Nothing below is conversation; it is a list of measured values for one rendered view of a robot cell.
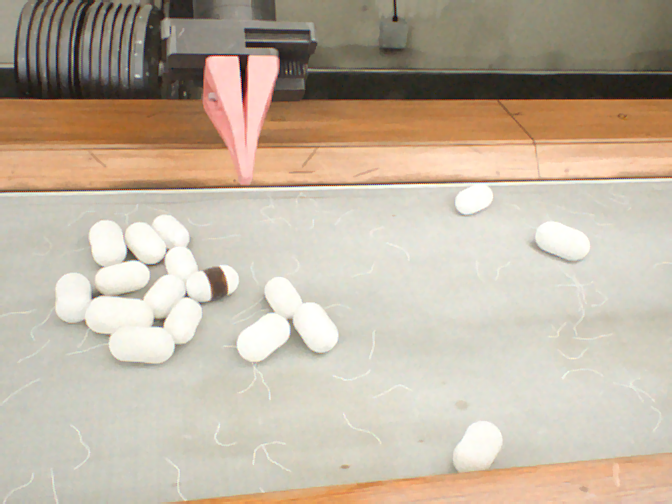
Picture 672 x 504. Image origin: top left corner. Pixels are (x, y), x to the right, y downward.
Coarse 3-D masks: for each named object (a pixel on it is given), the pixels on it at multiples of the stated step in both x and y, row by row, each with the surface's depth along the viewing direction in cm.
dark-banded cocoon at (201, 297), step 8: (200, 272) 47; (224, 272) 47; (232, 272) 47; (192, 280) 46; (200, 280) 46; (232, 280) 47; (192, 288) 46; (200, 288) 46; (208, 288) 46; (232, 288) 47; (192, 296) 46; (200, 296) 46; (208, 296) 46
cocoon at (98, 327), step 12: (96, 300) 43; (108, 300) 43; (120, 300) 43; (132, 300) 43; (96, 312) 43; (108, 312) 43; (120, 312) 43; (132, 312) 43; (144, 312) 43; (96, 324) 43; (108, 324) 43; (120, 324) 43; (132, 324) 43; (144, 324) 43
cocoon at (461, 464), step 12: (468, 432) 38; (480, 432) 38; (492, 432) 38; (468, 444) 37; (480, 444) 37; (492, 444) 37; (456, 456) 37; (468, 456) 37; (480, 456) 37; (492, 456) 37; (456, 468) 37; (468, 468) 37; (480, 468) 36
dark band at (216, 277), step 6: (204, 270) 47; (210, 270) 47; (216, 270) 47; (222, 270) 47; (210, 276) 46; (216, 276) 47; (222, 276) 47; (210, 282) 46; (216, 282) 46; (222, 282) 47; (216, 288) 46; (222, 288) 47; (216, 294) 47; (222, 294) 47; (210, 300) 47
